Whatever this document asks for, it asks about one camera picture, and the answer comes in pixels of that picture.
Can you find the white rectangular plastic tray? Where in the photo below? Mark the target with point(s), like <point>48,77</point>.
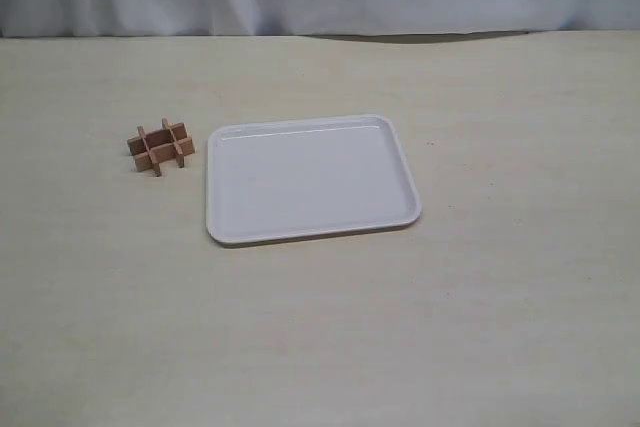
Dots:
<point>286,180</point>

